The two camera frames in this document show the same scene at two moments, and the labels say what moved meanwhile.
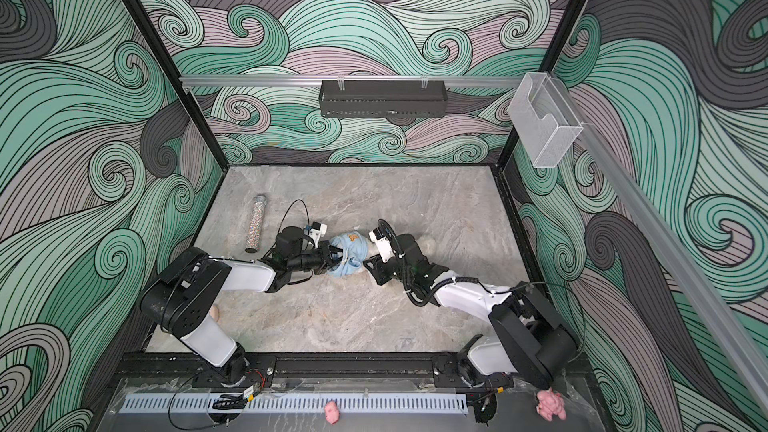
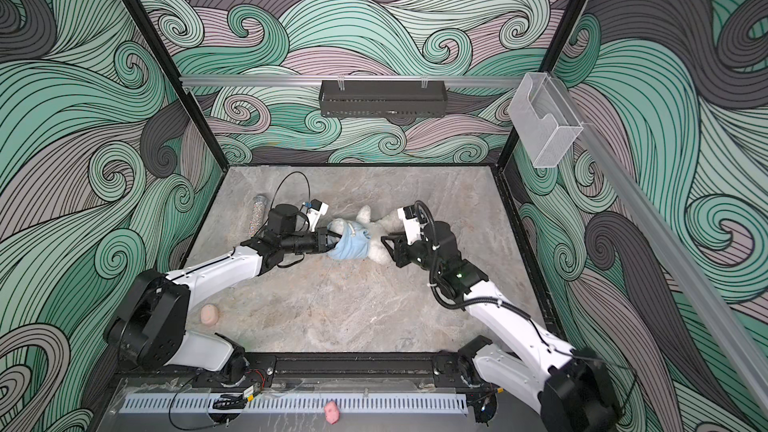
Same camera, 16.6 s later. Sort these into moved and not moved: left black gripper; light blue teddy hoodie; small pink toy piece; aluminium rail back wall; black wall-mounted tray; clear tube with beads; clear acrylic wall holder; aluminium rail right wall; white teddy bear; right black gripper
Moved: white teddy bear; left black gripper; light blue teddy hoodie; right black gripper
Not moved: clear acrylic wall holder; clear tube with beads; small pink toy piece; aluminium rail right wall; aluminium rail back wall; black wall-mounted tray
